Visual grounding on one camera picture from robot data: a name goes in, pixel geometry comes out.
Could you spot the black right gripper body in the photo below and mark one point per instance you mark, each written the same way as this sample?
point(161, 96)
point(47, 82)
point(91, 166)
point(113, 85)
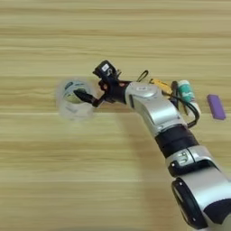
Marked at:
point(115, 90)

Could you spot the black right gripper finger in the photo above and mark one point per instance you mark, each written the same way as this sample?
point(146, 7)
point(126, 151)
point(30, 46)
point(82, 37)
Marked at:
point(85, 96)

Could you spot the clear tape roll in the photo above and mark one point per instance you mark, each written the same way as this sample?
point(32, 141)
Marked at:
point(64, 108)

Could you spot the yellow black tape measure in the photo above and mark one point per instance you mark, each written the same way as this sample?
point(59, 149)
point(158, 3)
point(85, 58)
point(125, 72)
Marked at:
point(162, 85)

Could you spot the purple eraser block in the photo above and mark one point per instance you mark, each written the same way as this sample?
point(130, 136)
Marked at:
point(216, 106)

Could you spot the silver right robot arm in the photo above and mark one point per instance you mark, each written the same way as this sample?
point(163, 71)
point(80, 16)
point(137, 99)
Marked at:
point(159, 111)

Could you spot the white green glue stick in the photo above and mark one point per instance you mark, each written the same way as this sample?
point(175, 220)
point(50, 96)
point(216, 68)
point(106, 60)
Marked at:
point(186, 90)

